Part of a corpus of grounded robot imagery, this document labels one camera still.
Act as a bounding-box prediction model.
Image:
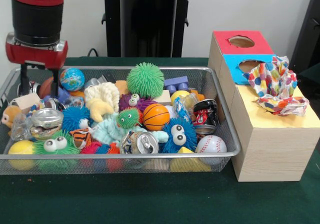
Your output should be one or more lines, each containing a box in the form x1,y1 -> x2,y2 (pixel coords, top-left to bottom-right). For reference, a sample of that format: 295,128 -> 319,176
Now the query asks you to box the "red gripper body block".
5,42 -> 69,71

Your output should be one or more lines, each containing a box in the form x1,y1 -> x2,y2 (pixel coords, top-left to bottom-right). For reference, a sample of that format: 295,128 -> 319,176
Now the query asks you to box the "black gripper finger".
19,63 -> 30,98
51,68 -> 61,97

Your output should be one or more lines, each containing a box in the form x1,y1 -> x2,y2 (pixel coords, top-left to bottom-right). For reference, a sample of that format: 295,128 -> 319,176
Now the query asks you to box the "wooden box with three holes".
207,30 -> 320,183

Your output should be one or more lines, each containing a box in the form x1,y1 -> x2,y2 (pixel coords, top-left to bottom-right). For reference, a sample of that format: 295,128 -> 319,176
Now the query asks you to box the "globe print ball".
59,67 -> 86,92

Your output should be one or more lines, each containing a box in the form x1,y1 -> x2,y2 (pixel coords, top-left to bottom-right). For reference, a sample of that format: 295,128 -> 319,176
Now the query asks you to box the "green spiky ball with eyes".
32,130 -> 81,172

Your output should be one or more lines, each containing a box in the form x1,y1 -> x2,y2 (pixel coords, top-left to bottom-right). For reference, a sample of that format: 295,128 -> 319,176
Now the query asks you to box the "yellow foam ball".
7,140 -> 35,171

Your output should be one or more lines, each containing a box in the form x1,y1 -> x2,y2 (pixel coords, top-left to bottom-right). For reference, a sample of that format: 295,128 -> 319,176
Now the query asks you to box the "plain green spiky ball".
126,61 -> 165,99

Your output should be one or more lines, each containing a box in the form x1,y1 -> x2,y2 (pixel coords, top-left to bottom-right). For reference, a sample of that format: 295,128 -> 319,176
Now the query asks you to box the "crushed silver drink can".
119,130 -> 160,155

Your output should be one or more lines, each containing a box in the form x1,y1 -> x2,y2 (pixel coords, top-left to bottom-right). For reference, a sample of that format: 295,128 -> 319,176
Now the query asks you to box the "small orange basketball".
142,103 -> 171,132

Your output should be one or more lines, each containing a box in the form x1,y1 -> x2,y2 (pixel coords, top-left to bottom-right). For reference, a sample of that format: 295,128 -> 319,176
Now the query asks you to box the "blue spiky ball with eyes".
159,118 -> 198,154

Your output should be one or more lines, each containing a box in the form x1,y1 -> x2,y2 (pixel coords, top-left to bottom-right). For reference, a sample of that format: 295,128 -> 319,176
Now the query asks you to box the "crushed black red can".
192,98 -> 221,135

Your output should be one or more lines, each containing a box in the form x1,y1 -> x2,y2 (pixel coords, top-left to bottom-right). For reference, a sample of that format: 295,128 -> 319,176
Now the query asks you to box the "white baseball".
196,135 -> 228,165

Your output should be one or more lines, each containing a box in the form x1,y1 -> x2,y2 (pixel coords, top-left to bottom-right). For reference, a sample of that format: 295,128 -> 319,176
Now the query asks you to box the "side table with green cloth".
294,63 -> 320,92

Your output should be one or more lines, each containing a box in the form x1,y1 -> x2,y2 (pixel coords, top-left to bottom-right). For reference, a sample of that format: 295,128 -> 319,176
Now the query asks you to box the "black stand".
287,0 -> 320,72

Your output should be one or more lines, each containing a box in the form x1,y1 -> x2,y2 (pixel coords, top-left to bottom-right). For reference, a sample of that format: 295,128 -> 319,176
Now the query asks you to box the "black cable loop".
86,47 -> 101,58

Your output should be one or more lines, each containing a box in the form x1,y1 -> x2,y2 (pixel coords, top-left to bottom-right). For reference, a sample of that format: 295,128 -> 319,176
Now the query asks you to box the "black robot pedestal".
96,0 -> 202,58

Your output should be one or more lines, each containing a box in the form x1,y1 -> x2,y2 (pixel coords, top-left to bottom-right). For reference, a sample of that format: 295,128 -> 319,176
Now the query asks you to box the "wire mesh bin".
0,66 -> 242,176

